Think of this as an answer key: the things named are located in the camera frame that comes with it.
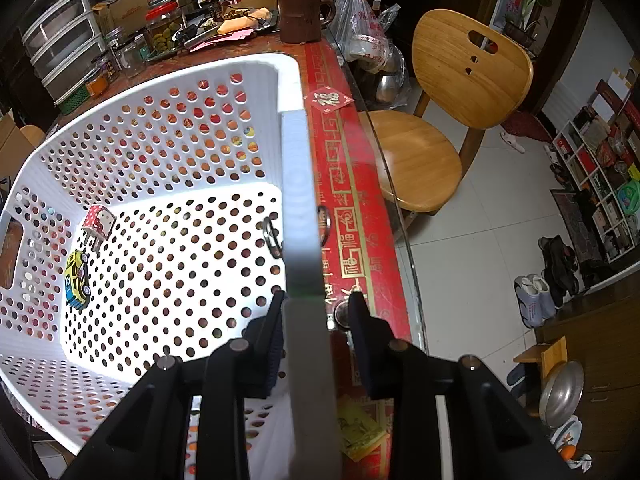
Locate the brown cardboard box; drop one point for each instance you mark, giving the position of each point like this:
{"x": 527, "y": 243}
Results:
{"x": 135, "y": 7}

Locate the clear glass jar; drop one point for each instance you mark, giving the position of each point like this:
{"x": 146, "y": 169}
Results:
{"x": 131, "y": 57}

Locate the black shoes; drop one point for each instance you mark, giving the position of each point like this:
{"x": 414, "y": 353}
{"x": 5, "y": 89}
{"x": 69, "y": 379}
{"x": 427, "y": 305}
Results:
{"x": 557, "y": 260}

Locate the red rug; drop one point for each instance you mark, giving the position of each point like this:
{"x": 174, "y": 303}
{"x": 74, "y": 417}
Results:
{"x": 527, "y": 125}

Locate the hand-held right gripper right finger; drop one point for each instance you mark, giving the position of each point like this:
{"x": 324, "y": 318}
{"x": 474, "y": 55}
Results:
{"x": 360, "y": 350}

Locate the patterned plate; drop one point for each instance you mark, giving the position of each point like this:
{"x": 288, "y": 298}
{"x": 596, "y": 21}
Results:
{"x": 565, "y": 435}

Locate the pink patterned charger plug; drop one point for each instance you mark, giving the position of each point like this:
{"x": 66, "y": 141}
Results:
{"x": 97, "y": 222}

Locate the small metal cup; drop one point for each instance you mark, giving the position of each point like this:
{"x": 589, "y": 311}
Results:
{"x": 344, "y": 316}

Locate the round-backed wooden chair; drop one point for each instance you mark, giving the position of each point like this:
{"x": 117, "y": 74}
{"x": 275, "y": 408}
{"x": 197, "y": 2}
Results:
{"x": 470, "y": 75}

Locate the clear plastic bag with bowls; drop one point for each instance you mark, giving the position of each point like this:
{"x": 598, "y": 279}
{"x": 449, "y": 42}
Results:
{"x": 367, "y": 25}

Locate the dark doormat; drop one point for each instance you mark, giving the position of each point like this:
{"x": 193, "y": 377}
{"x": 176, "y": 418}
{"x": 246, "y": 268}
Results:
{"x": 570, "y": 215}

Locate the wooden chair beside cabinet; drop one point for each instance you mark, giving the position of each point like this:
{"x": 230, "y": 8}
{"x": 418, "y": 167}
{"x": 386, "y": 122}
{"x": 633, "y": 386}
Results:
{"x": 31, "y": 134}

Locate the brown ceramic mug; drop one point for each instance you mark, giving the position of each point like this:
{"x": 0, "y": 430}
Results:
{"x": 300, "y": 17}

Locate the glass pickle jar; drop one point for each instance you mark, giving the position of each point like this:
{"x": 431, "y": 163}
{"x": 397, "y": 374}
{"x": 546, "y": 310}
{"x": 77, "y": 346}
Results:
{"x": 162, "y": 35}

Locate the metal basin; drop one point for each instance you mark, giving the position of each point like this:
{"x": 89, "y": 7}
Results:
{"x": 560, "y": 395}

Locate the red diamond paper sticker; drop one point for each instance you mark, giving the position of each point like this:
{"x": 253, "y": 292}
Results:
{"x": 327, "y": 101}

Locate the white slipper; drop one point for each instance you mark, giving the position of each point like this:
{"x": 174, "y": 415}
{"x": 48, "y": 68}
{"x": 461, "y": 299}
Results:
{"x": 512, "y": 140}

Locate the potted green plant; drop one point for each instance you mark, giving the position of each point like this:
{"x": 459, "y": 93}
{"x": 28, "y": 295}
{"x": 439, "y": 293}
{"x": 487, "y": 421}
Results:
{"x": 520, "y": 30}

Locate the white stacked food cover tower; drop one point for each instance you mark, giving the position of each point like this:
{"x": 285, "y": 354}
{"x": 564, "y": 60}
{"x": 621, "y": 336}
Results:
{"x": 60, "y": 40}

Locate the white perforated plastic basket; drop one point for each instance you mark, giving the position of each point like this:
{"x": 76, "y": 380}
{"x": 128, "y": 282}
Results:
{"x": 287, "y": 90}

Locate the red printed tablecloth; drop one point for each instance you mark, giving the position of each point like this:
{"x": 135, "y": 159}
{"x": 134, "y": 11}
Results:
{"x": 345, "y": 160}

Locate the yellow cloth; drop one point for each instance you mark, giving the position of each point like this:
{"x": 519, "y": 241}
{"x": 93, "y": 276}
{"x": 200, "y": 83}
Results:
{"x": 240, "y": 22}

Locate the small wooden stool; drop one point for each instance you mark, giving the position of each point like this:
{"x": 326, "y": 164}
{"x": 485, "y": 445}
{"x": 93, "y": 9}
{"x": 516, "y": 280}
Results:
{"x": 552, "y": 355}

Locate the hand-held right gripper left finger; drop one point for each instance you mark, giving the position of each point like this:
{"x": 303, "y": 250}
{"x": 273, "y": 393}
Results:
{"x": 275, "y": 350}

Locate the yellow toy car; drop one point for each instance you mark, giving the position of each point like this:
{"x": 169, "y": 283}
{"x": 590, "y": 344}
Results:
{"x": 76, "y": 280}

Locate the grey white slippers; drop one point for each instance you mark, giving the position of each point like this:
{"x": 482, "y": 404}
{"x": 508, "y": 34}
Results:
{"x": 532, "y": 300}

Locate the small orange jar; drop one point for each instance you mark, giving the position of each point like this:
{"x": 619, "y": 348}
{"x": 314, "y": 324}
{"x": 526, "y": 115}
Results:
{"x": 99, "y": 84}

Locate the yellow paper card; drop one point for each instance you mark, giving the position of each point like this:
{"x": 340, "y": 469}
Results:
{"x": 360, "y": 430}

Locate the white cubby shelf with goods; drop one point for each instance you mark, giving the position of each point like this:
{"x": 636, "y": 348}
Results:
{"x": 600, "y": 175}

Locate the steel pot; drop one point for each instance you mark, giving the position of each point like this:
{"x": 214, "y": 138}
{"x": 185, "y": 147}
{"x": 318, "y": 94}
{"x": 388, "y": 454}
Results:
{"x": 387, "y": 87}

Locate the dark wooden cabinet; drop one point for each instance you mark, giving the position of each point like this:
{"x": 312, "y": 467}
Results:
{"x": 600, "y": 350}

